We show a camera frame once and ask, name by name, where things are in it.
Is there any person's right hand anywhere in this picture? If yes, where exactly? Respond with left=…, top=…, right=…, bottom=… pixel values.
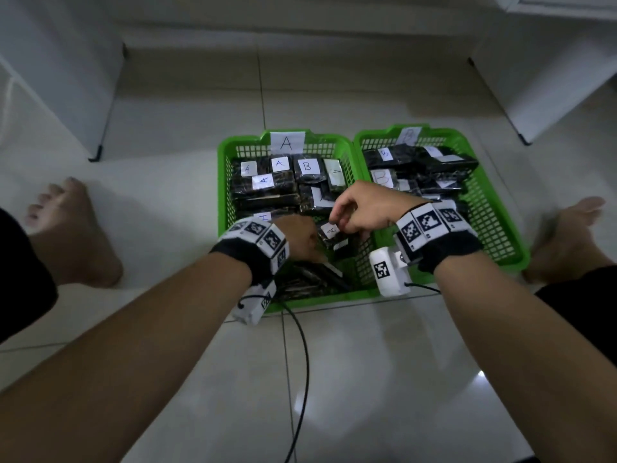
left=328, top=180, right=427, bottom=242

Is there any person's left hand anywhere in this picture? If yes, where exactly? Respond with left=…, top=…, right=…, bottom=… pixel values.
left=274, top=214, right=334, bottom=264

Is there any black packet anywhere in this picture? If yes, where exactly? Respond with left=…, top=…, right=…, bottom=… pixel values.
left=370, top=168, right=415, bottom=194
left=317, top=221, right=361, bottom=261

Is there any green plastic basket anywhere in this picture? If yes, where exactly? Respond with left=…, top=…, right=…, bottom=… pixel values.
left=353, top=123, right=531, bottom=275
left=217, top=129, right=382, bottom=315

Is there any person's right forearm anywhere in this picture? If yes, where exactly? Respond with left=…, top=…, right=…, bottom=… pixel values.
left=433, top=250, right=617, bottom=463

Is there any person's left forearm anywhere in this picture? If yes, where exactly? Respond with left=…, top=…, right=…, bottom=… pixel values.
left=0, top=253, right=253, bottom=463

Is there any person's right foot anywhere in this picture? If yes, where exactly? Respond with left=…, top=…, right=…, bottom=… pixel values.
left=523, top=196, right=607, bottom=285

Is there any person's right leg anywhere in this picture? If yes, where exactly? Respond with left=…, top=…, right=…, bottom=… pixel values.
left=554, top=245, right=617, bottom=290

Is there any black wristband with marker tags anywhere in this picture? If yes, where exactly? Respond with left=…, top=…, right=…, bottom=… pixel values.
left=395, top=199, right=485, bottom=275
left=210, top=216, right=290, bottom=287

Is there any white desk cabinet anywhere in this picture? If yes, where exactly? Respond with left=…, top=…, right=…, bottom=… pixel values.
left=467, top=0, right=617, bottom=146

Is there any white desk side panel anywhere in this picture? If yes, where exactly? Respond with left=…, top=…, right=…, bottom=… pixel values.
left=0, top=0, right=127, bottom=162

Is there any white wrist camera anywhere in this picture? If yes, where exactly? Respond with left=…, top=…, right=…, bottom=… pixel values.
left=231, top=279, right=278, bottom=326
left=368, top=246, right=413, bottom=298

